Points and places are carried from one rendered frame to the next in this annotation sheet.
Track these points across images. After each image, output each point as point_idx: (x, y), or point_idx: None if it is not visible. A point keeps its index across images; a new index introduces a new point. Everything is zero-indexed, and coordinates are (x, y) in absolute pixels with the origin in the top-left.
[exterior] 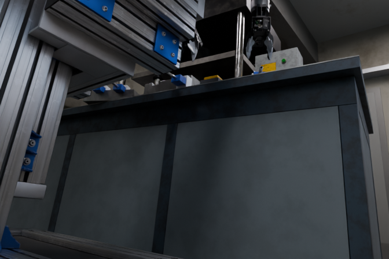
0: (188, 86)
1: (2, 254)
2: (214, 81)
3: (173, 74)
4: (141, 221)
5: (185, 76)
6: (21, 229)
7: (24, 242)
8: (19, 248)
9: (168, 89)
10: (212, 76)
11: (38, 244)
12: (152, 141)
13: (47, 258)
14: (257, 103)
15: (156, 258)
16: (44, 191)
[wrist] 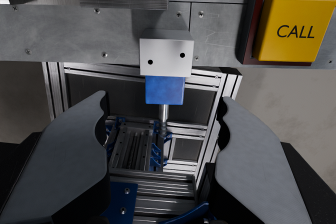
0: (198, 65)
1: (175, 133)
2: (289, 68)
3: (168, 116)
4: None
5: (182, 76)
6: (54, 68)
7: (107, 89)
8: (132, 103)
9: (121, 63)
10: (292, 61)
11: (116, 85)
12: None
13: (189, 125)
14: None
15: (211, 87)
16: (153, 128)
